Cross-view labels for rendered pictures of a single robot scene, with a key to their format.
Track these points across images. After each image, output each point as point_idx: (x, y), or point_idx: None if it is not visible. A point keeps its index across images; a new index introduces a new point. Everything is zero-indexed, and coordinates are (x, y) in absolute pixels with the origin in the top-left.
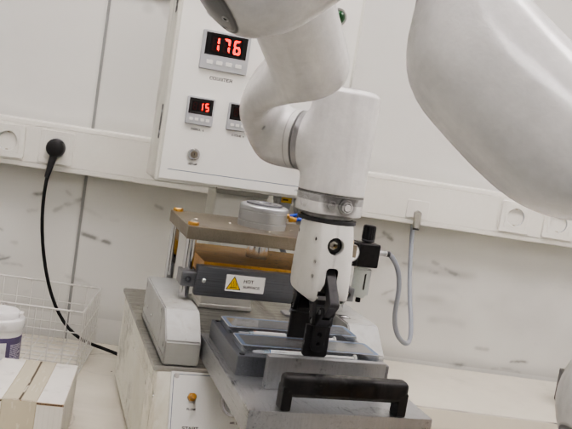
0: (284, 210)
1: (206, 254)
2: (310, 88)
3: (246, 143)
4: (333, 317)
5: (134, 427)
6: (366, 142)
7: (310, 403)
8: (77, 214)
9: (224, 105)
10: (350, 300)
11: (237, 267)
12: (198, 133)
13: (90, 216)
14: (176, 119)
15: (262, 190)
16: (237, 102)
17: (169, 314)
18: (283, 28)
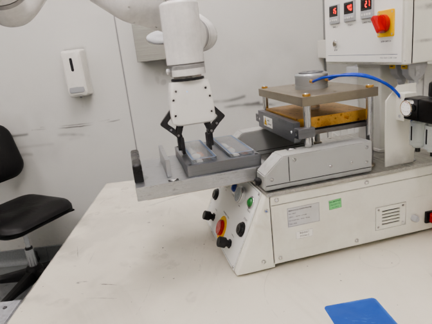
0: (305, 75)
1: (290, 105)
2: (117, 18)
3: (354, 28)
4: (170, 132)
5: None
6: (166, 32)
7: (146, 168)
8: (421, 89)
9: (342, 6)
10: (297, 137)
11: (272, 112)
12: (335, 29)
13: (426, 89)
14: (328, 23)
15: (364, 61)
16: (348, 0)
17: (234, 133)
18: (1, 24)
